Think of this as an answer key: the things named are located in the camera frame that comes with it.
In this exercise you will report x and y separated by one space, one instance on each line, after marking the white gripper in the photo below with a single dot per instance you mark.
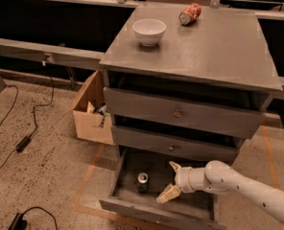
182 177

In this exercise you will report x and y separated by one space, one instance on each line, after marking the green soda can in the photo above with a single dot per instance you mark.
143 182

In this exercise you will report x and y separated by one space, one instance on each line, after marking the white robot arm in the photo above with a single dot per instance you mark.
218 178

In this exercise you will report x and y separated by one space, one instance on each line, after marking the grey bottom drawer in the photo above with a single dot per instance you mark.
196 211

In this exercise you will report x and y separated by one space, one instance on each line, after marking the grey drawer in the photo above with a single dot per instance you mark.
171 145
196 211
208 117

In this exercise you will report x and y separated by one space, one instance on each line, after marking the grey middle drawer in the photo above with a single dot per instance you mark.
171 145

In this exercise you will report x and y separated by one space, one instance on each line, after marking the grey top drawer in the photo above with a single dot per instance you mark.
208 117

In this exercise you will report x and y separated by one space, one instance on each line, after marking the grey drawer cabinet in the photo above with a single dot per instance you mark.
222 58

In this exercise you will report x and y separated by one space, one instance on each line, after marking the red soda can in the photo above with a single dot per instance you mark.
190 14

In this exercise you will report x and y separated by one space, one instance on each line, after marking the cardboard box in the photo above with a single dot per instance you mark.
91 125

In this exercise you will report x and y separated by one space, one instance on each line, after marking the dark item in box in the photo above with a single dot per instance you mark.
101 109

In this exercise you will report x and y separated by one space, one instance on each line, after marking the white ceramic bowl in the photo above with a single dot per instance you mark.
149 31

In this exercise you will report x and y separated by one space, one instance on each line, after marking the black adapter bottom left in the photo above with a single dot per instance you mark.
19 223

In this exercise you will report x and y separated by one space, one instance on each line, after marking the black power adapter with cable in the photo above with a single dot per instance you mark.
25 141

